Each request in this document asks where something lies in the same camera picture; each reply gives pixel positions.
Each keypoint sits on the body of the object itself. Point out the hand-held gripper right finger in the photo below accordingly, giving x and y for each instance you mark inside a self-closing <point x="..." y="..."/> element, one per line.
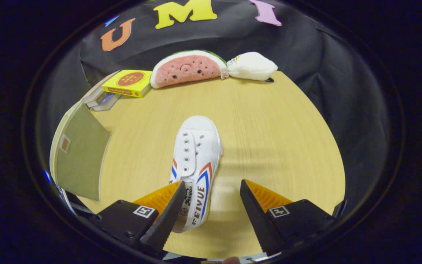
<point x="260" y="223"/>

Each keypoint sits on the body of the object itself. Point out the yellow book with red circle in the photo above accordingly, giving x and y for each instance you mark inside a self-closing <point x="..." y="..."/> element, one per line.
<point x="128" y="82"/>

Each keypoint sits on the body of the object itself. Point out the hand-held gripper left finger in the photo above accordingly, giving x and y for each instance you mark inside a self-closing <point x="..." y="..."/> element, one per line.
<point x="167" y="223"/>

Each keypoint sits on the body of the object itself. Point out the beige fabric storage box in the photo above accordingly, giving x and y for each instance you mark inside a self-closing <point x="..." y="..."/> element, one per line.
<point x="82" y="161"/>

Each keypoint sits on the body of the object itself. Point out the blue book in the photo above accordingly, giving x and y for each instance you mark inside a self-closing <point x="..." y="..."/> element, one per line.
<point x="108" y="104"/>

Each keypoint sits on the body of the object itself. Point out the white plush toy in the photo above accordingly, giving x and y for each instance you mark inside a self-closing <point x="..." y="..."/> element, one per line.
<point x="251" y="66"/>

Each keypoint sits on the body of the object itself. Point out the white canvas shoe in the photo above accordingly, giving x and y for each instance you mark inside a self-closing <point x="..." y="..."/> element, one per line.
<point x="196" y="146"/>

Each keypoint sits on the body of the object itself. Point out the watermelon slice plush toy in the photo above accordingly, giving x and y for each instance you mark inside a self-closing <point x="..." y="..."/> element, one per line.
<point x="187" y="69"/>

